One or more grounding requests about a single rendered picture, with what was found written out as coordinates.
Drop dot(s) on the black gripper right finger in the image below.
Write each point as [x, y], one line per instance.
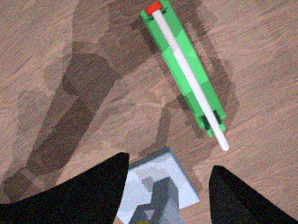
[234, 202]

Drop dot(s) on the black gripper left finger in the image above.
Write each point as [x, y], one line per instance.
[90, 198]

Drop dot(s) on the white pin with red cap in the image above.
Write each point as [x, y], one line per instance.
[188, 73]

